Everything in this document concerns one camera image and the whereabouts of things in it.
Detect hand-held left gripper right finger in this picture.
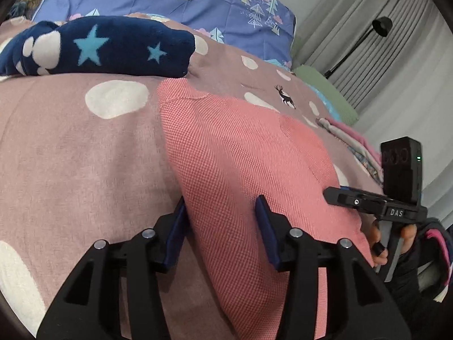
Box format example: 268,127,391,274
255,195,412,340

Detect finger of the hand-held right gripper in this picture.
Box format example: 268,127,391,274
324,186,387,217

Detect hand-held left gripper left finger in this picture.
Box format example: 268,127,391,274
37,195,189,340

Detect pink knitted garment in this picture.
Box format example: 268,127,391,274
157,77,376,340

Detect person's right forearm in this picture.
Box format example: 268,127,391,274
391,217,453,340

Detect stack of folded clothes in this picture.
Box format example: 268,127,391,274
316,116,386,185

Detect person's right hand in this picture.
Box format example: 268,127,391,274
368,219,417,268

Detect light blue sheet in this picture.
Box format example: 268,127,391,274
311,84,343,122

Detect grey curtain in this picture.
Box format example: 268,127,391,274
291,0,453,227

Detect green pillow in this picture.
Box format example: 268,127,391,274
294,64,359,126

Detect brown dotted blanket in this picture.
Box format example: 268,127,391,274
0,12,387,340

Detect black floor lamp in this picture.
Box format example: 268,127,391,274
323,16,393,79

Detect navy star-print fleece garment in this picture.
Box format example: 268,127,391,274
0,15,196,78

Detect blue tree-print duvet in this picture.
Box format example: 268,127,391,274
31,0,297,70

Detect dark teal cloth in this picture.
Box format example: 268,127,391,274
8,2,29,19

